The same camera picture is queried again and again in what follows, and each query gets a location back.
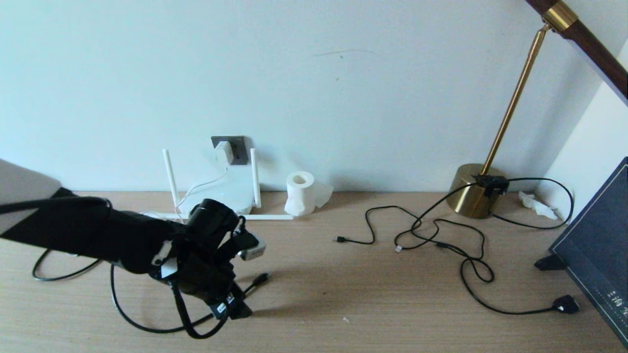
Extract black ethernet cable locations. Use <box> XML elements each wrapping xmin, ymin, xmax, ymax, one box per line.
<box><xmin>32</xmin><ymin>248</ymin><xmax>271</xmax><ymax>335</ymax></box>

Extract white router with antennas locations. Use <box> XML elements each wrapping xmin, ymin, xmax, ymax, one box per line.
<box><xmin>142</xmin><ymin>148</ymin><xmax>295</xmax><ymax>220</ymax></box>

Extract white toilet paper roll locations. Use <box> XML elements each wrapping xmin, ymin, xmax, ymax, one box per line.
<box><xmin>284</xmin><ymin>171</ymin><xmax>334</xmax><ymax>217</ymax></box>

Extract brass desk lamp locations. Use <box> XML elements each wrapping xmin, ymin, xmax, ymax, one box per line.
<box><xmin>447</xmin><ymin>0</ymin><xmax>628</xmax><ymax>220</ymax></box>

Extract crumpled white tissue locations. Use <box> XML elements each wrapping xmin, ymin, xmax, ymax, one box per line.
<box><xmin>519</xmin><ymin>192</ymin><xmax>559</xmax><ymax>220</ymax></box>

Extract black braided left wrist cable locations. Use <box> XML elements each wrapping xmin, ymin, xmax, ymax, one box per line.
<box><xmin>169</xmin><ymin>216</ymin><xmax>246</xmax><ymax>340</ymax></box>

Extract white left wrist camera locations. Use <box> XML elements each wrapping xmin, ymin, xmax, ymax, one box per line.
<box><xmin>238</xmin><ymin>235</ymin><xmax>267</xmax><ymax>261</ymax></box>

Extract thin white adapter cable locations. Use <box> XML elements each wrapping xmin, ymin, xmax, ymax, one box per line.
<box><xmin>174</xmin><ymin>167</ymin><xmax>229</xmax><ymax>210</ymax></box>

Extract grey wall socket plate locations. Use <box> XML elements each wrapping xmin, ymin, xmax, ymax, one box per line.
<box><xmin>211</xmin><ymin>136</ymin><xmax>247</xmax><ymax>165</ymax></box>

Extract thin black usb cable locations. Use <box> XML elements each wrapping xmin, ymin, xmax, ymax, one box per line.
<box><xmin>333</xmin><ymin>205</ymin><xmax>495</xmax><ymax>284</ymax></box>

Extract black cables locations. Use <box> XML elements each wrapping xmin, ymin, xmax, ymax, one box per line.
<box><xmin>394</xmin><ymin>176</ymin><xmax>580</xmax><ymax>315</ymax></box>

